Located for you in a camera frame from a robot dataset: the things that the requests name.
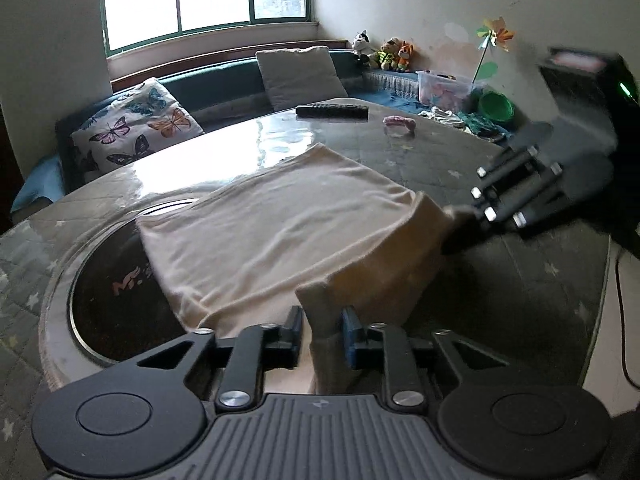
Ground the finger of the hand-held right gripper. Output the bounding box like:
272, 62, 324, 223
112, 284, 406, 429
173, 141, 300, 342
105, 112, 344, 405
442, 154, 617, 256
472, 122, 557, 200

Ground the black cable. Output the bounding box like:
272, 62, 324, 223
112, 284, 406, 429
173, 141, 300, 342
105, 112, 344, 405
614, 249, 640, 392

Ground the clear plastic storage box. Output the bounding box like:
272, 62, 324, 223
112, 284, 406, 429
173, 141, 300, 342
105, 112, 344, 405
417, 69, 489, 112

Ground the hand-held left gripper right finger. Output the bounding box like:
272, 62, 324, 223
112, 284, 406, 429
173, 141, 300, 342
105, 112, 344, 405
340, 305, 512, 409

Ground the round black induction cooktop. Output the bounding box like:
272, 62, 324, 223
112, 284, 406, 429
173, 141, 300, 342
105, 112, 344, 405
67, 200, 202, 367

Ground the blue cushion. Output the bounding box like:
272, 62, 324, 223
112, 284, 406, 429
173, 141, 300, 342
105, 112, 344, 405
10, 154, 67, 217

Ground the plain grey pillow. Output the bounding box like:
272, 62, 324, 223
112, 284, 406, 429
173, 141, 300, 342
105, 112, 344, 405
255, 45, 349, 112

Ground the green plastic bowl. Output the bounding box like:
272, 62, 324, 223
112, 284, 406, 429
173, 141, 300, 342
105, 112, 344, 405
478, 90, 516, 121

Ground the butterfly print pillow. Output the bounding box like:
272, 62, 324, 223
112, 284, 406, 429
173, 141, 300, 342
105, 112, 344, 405
70, 77, 206, 184

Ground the colourful pinwheel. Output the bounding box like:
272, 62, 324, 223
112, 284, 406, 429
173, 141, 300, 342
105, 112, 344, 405
471, 17, 516, 87

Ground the cream garment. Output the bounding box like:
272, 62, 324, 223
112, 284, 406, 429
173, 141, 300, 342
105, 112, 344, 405
136, 142, 454, 392

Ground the black and white plush toy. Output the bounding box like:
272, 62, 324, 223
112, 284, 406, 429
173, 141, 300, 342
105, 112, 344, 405
352, 30, 381, 67

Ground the dark teal sofa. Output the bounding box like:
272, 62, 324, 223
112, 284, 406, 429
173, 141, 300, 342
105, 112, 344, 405
10, 40, 517, 213

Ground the orange plush toy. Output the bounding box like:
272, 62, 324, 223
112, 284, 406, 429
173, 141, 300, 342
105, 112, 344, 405
397, 41, 417, 74

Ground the pink hair scrunchie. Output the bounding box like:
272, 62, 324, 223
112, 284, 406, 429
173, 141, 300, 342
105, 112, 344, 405
382, 114, 417, 139

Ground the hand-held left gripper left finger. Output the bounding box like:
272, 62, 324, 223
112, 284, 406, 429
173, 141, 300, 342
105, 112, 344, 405
135, 305, 306, 409

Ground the black remote control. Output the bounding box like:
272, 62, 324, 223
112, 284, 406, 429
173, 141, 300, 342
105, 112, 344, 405
294, 103, 370, 122

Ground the pile of small clothes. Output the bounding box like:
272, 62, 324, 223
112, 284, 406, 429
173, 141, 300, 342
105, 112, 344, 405
419, 107, 512, 144

